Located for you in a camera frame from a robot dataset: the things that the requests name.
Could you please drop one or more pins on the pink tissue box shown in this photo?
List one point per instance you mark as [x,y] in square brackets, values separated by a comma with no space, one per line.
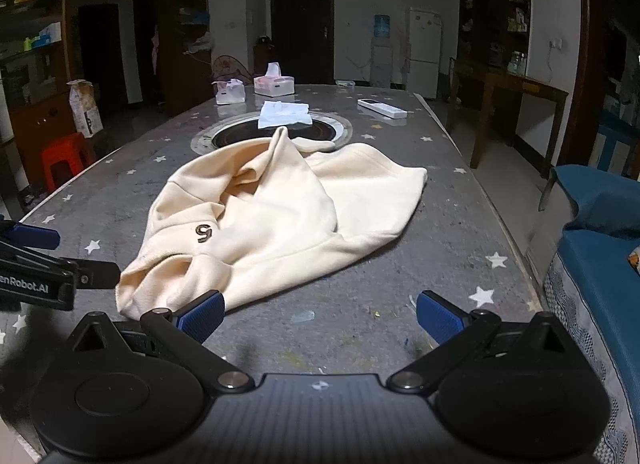
[272,86]

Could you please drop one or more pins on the white wall socket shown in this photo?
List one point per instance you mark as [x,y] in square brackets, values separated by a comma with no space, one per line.
[557,44]

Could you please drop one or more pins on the paper sack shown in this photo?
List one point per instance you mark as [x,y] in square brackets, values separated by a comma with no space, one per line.
[85,109]

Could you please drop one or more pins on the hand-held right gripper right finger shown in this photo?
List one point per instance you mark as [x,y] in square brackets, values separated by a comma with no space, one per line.
[440,316]

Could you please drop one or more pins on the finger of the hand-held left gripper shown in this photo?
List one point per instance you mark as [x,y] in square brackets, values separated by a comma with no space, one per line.
[97,276]
[35,237]

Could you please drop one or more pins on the grey star-print tablecloth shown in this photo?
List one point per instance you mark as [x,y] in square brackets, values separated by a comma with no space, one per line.
[400,269]

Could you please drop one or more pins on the pink round fan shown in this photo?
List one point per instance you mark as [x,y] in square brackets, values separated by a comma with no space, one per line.
[231,68]

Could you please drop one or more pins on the blue plastic stool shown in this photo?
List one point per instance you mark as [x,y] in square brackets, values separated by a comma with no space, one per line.
[612,136]

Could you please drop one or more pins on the blue water bottle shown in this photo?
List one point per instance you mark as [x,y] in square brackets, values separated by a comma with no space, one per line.
[382,26]

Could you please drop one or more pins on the red plastic stool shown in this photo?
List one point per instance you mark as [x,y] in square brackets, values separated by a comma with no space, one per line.
[62,149]

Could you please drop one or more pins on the small clear container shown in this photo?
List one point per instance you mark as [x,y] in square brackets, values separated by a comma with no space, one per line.
[345,84]

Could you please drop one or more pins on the wooden display cabinet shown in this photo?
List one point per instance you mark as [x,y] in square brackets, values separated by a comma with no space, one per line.
[35,119]

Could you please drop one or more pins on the dark wooden shelf cabinet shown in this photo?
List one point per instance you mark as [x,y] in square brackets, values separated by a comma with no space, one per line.
[492,19]

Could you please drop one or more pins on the blue cushion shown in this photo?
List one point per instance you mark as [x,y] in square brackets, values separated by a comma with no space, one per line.
[600,269]

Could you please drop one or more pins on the dark wooden door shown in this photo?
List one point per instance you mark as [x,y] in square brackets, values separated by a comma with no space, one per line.
[300,29]

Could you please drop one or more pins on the white paper tissue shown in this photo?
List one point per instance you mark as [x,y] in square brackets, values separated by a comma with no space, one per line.
[285,114]

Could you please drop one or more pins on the cream white towel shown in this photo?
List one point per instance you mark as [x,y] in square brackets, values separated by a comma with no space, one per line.
[280,214]

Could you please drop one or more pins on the butterfly print cushion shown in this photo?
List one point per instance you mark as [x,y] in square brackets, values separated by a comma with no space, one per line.
[634,261]

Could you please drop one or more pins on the white water dispenser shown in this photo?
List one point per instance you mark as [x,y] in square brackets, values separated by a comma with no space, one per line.
[381,64]

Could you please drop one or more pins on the glass jar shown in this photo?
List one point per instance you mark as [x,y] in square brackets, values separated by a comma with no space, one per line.
[516,64]

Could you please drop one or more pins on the white tissue pack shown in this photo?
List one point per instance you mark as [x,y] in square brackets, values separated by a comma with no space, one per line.
[230,93]

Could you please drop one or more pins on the white refrigerator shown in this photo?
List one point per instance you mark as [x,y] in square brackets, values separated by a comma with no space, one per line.
[424,49]

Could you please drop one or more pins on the wooden side table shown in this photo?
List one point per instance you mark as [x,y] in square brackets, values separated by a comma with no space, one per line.
[530,86]

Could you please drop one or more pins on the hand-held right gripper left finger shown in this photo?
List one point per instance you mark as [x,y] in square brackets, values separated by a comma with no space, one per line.
[202,316]

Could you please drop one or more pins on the wooden shelf unit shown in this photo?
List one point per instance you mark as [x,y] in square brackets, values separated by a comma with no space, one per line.
[185,84]

